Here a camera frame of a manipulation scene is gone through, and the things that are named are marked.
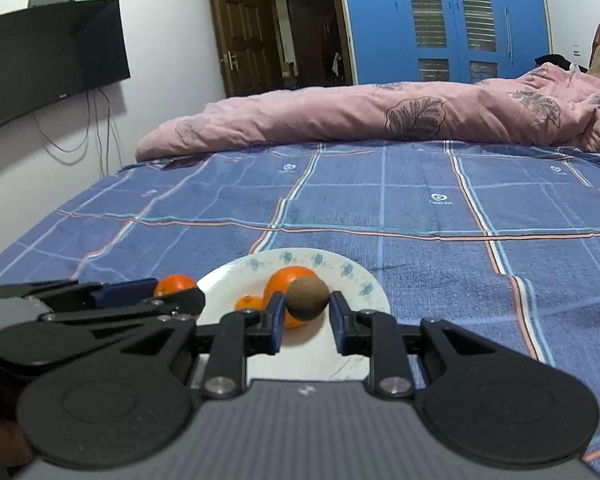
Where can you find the brown kiwi fruit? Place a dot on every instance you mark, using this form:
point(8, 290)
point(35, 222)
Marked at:
point(306, 298)

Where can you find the blue plaid bedsheet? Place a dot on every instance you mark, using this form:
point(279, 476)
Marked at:
point(501, 239)

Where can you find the brown wooden door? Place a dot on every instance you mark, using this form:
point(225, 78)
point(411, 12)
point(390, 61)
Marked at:
point(245, 36)

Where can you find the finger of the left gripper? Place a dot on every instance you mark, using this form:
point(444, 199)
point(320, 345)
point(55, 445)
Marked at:
point(190, 301)
point(75, 292)

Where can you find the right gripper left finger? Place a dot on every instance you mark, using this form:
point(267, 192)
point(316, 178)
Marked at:
point(230, 342)

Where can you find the black wall television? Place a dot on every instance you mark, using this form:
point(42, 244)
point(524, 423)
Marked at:
point(48, 53)

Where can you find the pink floral comforter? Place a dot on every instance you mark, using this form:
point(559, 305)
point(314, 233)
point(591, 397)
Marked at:
point(546, 107)

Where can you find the small mandarin orange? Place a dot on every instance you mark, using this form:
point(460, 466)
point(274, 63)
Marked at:
point(172, 284)

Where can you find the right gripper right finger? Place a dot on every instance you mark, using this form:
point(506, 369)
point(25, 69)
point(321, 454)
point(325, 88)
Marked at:
point(377, 336)

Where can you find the small orange kumquat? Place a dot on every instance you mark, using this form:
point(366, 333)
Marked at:
point(249, 302)

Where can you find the blue wardrobe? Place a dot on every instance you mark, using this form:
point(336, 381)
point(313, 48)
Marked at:
point(445, 40)

